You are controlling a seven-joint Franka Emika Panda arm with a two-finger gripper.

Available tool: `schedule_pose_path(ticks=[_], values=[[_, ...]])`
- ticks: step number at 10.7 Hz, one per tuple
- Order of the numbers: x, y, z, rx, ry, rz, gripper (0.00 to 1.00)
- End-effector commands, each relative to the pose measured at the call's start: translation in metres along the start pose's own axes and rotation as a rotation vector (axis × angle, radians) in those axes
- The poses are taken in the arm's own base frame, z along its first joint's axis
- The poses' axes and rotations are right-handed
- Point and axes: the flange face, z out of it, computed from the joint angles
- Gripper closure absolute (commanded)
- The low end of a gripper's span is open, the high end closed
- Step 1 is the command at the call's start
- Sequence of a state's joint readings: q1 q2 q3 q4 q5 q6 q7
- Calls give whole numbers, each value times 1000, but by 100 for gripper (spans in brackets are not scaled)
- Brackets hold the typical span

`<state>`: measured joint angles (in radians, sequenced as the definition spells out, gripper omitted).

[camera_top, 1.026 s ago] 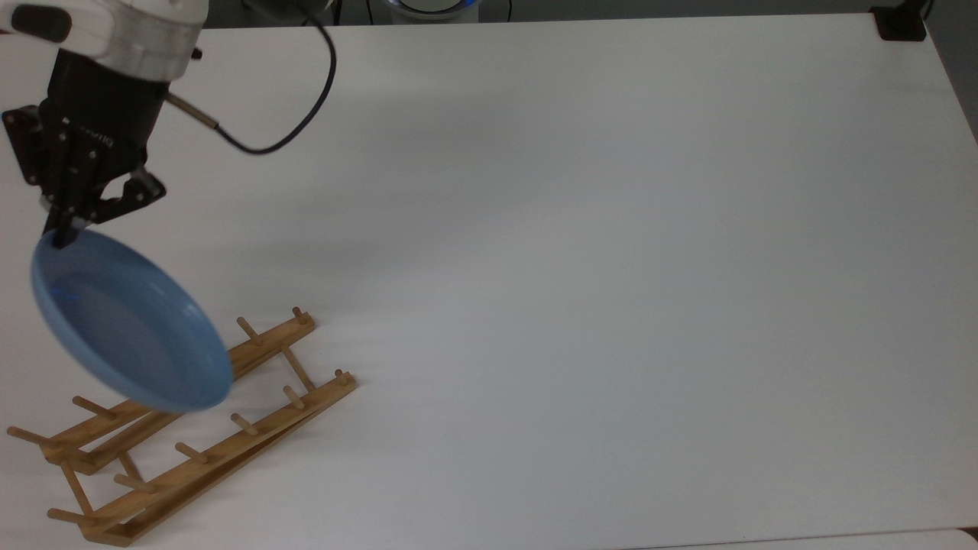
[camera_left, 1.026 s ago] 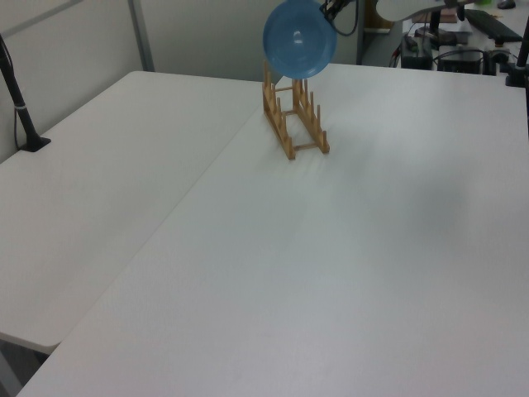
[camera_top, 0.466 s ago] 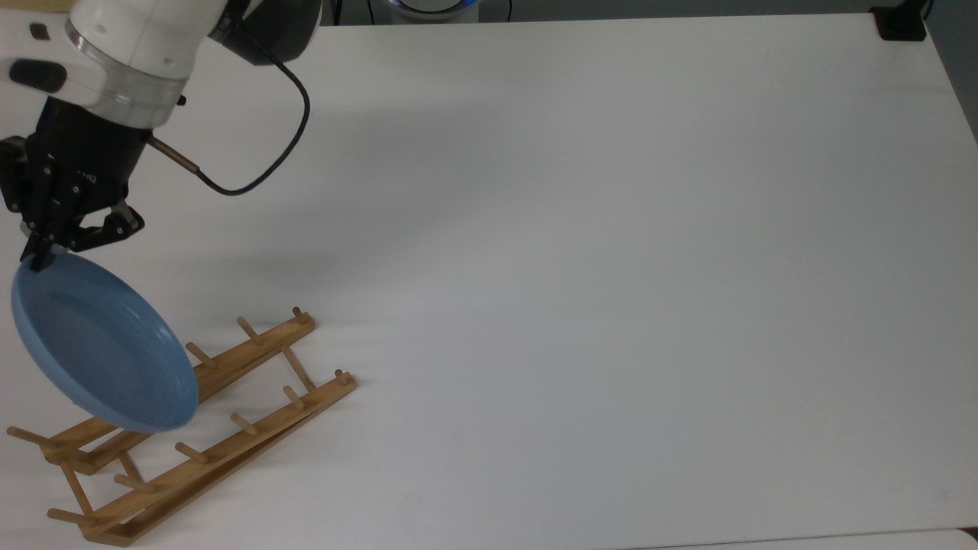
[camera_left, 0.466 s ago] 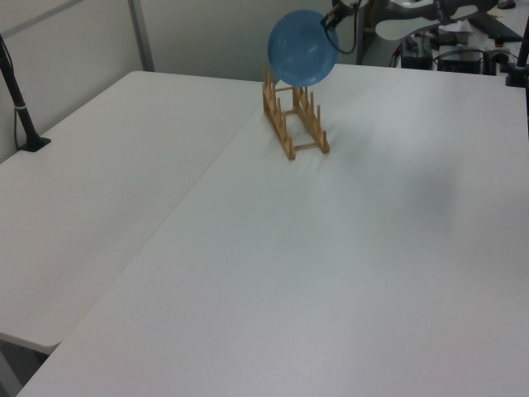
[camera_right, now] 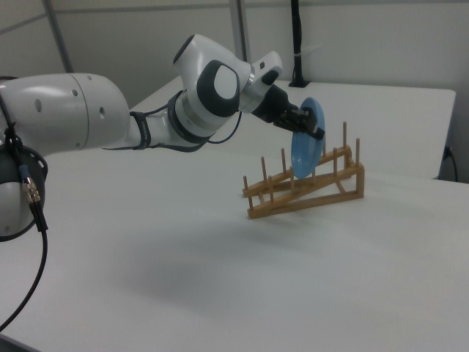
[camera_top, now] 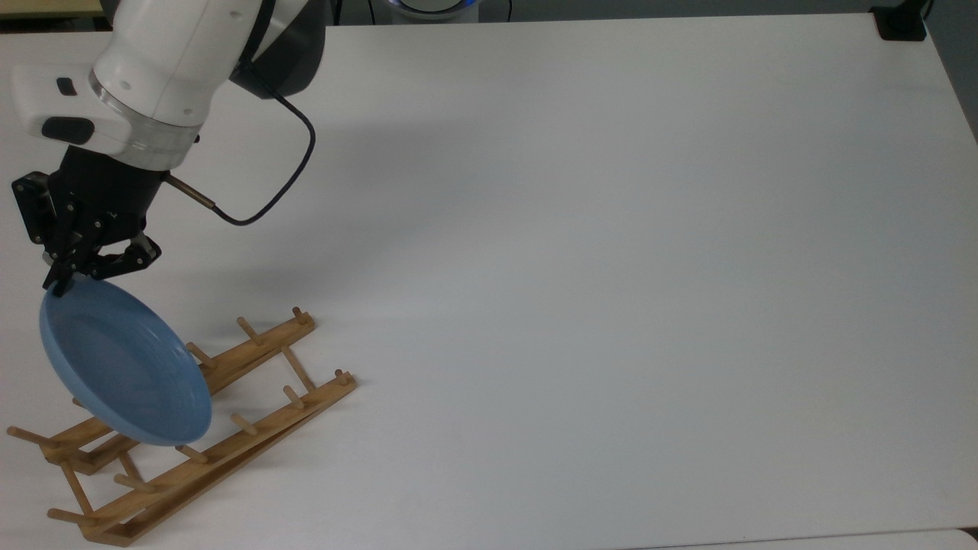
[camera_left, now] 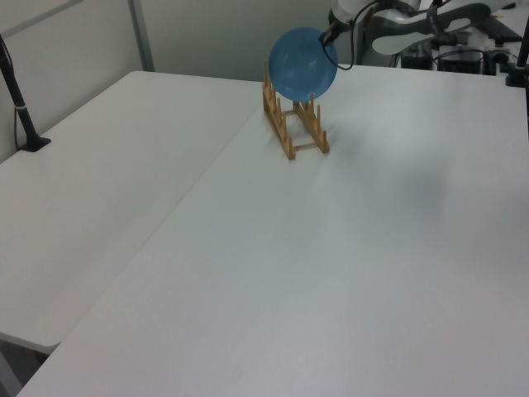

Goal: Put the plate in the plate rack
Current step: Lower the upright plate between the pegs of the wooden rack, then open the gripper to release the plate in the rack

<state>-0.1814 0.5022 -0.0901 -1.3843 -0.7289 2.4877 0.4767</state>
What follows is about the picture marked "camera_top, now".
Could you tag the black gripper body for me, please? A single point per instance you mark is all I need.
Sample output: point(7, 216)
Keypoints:
point(103, 198)

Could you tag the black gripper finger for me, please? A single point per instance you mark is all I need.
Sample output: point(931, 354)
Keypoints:
point(122, 261)
point(55, 252)

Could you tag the blue round plate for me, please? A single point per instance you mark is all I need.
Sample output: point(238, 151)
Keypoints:
point(122, 367)

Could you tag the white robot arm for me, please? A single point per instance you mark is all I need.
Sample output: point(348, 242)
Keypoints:
point(164, 69)

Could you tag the wooden plate rack with pegs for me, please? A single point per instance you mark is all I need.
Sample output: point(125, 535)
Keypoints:
point(229, 443)

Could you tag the light wooden table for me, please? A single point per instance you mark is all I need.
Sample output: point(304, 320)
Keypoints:
point(50, 7)

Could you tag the black clamp block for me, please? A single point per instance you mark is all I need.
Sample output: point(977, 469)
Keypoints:
point(900, 23)

